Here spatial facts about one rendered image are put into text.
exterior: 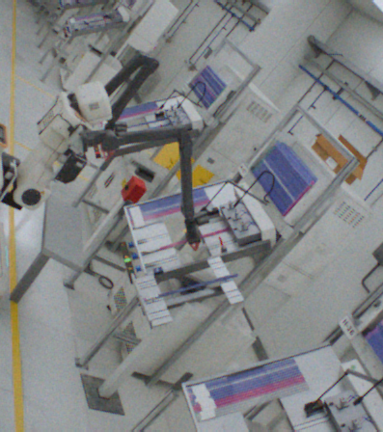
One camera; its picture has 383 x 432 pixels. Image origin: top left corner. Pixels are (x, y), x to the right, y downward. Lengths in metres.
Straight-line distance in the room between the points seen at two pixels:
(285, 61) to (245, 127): 2.03
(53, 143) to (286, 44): 3.90
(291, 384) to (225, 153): 2.43
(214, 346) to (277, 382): 1.14
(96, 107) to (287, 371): 1.53
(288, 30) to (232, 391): 4.50
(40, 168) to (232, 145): 2.01
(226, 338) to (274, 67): 3.56
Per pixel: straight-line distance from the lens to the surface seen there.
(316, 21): 6.40
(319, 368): 2.63
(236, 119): 4.42
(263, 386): 2.55
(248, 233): 3.17
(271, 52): 6.28
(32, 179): 2.95
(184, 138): 2.82
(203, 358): 3.68
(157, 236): 3.35
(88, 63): 7.44
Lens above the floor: 2.04
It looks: 18 degrees down
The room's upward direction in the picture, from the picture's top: 40 degrees clockwise
